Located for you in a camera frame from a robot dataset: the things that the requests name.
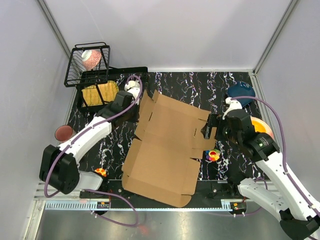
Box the brown cardboard box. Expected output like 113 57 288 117
121 90 216 208

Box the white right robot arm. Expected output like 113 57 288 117
201 109 320 240

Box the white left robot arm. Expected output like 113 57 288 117
39 87 142 198

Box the yellow woven plate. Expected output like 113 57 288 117
81 80 119 107

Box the orange bowl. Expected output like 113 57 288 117
251 117 267 133

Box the colourful flower toy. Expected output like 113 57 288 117
205 149 220 163

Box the pink plate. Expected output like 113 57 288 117
262 122 275 140

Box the dark blue bowl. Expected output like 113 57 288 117
226 81 256 108

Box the pink patterned bowl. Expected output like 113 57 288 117
81 49 102 71

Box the pink mug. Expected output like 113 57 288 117
54 125 74 143

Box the orange striped toy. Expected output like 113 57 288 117
94 168 107 178

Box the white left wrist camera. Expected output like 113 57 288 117
124 80 141 100

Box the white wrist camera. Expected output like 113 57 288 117
222 97 243 120
124 80 141 100

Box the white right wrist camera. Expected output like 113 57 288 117
222 97 243 120

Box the black wire dish rack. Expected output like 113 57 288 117
64 42 148 113

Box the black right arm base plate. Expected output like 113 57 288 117
193 180 245 200

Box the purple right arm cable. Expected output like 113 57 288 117
207 95 320 240

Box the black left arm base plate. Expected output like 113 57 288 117
79 178 133 201

